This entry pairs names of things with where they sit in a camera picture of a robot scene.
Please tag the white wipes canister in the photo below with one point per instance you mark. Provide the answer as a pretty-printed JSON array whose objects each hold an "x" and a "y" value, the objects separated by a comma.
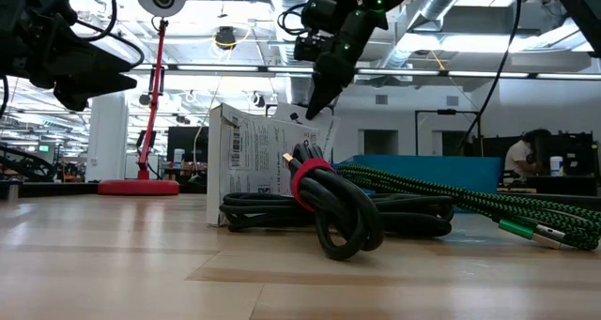
[
  {"x": 556, "y": 166},
  {"x": 179, "y": 156}
]

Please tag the white square column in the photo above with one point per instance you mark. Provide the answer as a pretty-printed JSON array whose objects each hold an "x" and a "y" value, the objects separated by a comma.
[{"x": 107, "y": 141}]

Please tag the black background robot frame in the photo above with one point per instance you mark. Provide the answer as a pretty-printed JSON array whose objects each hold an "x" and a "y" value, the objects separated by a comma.
[{"x": 23, "y": 165}]

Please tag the black background frame stand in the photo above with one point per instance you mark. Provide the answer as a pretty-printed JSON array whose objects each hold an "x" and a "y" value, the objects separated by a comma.
[{"x": 446, "y": 111}]

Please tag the long ceiling light strip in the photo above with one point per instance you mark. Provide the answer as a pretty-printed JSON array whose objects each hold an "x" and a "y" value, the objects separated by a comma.
[{"x": 404, "y": 72}]

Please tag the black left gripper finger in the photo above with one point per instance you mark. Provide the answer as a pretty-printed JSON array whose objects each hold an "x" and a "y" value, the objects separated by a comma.
[
  {"x": 94, "y": 90},
  {"x": 89, "y": 59}
]

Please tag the red camera stand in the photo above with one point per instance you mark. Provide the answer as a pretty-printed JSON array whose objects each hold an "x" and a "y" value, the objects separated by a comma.
[{"x": 141, "y": 187}]

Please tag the slim white box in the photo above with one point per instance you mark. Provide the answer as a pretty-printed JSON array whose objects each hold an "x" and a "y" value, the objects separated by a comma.
[{"x": 327, "y": 132}]

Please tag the large teal plastic bin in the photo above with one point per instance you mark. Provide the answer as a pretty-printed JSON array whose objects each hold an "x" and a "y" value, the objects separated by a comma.
[{"x": 446, "y": 172}]

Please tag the black equipment cabinet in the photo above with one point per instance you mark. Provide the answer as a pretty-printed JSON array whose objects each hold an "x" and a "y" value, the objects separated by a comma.
[{"x": 573, "y": 146}]

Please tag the person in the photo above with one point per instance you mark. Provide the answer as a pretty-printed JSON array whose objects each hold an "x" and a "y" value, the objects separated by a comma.
[{"x": 519, "y": 158}]

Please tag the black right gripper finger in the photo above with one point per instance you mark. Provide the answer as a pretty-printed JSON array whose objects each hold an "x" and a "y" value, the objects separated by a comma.
[{"x": 326, "y": 95}]

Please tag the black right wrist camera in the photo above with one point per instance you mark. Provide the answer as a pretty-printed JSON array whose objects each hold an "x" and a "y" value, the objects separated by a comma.
[{"x": 307, "y": 48}]

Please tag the black background monitor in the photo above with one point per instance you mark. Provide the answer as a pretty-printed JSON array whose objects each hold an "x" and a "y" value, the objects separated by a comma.
[{"x": 188, "y": 144}]

